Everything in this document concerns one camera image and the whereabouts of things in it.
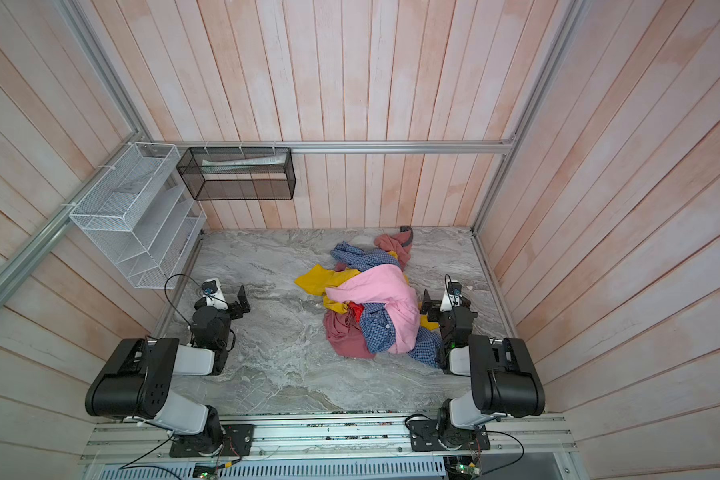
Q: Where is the red cloth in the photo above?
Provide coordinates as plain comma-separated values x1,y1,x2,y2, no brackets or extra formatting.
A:
347,302,364,322

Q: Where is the yellow cloth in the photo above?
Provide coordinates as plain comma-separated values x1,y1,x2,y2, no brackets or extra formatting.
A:
293,251,442,332

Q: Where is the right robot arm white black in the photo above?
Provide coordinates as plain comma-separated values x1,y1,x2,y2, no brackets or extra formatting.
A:
407,282,545,452

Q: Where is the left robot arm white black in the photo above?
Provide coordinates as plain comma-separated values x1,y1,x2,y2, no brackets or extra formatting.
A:
85,279,250,456

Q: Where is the dusty pink cloth grey collar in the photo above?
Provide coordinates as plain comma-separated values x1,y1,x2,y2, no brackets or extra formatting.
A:
374,226,414,270

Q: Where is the maroon cloth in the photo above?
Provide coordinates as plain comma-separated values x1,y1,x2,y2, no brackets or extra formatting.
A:
323,309,375,359

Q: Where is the blue checkered shirt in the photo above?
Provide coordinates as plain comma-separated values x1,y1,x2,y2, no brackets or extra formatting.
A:
325,242,441,368

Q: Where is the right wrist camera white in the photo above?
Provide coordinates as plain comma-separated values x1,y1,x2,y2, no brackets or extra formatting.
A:
440,277,462,312

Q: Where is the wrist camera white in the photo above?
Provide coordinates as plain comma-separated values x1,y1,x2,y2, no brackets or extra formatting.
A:
200,278,228,310
440,277,462,312

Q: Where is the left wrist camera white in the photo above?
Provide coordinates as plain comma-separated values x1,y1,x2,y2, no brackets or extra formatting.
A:
200,278,228,310

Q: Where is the black wire mesh basket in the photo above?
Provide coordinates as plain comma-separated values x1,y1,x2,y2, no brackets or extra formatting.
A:
177,146,297,201

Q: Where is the white wire mesh shelf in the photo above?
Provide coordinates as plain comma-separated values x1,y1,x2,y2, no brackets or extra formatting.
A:
70,143,206,290

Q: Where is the aluminium mounting rail base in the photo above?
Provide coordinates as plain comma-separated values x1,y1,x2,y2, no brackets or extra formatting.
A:
79,412,588,479

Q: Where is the aluminium frame bar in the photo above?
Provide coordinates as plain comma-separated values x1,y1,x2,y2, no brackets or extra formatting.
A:
172,140,514,154

